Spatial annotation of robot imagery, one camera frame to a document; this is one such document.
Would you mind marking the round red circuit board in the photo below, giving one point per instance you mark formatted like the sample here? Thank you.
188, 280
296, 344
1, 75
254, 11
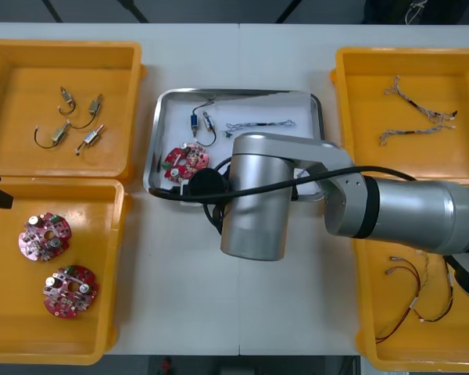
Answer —
43, 238
68, 293
181, 164

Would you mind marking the metal solenoid blue label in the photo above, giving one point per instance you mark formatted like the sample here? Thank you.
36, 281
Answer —
95, 106
194, 121

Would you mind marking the silver-grey right robot arm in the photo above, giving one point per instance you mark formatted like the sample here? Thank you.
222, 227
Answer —
258, 203

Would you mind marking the yellow-orange plastic bin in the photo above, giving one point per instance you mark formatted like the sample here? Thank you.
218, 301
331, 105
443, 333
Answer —
8, 328
398, 351
375, 160
23, 78

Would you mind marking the steel tray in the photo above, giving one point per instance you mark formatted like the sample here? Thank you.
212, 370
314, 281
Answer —
150, 156

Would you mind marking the white sheet liner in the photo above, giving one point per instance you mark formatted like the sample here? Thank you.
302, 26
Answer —
258, 107

